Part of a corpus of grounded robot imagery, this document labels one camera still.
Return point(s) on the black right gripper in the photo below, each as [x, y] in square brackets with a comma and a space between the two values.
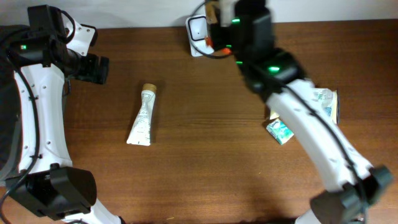
[216, 33]

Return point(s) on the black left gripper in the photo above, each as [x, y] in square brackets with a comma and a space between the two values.
[91, 73]

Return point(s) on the white tube with beige cap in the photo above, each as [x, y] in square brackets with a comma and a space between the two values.
[140, 131]

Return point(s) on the cream snack bag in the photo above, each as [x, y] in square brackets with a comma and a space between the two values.
[325, 99]

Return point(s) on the orange spaghetti package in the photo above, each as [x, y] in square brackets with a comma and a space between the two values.
[207, 12]

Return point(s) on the teal tissue pack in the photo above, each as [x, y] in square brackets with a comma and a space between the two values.
[279, 131]

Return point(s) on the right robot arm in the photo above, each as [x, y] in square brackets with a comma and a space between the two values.
[352, 184]

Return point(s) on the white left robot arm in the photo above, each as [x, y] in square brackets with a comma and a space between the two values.
[37, 62]

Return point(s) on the white barcode scanner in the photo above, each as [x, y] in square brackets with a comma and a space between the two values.
[197, 32]

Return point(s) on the dark grey mesh basket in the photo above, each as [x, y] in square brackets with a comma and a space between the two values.
[11, 126]

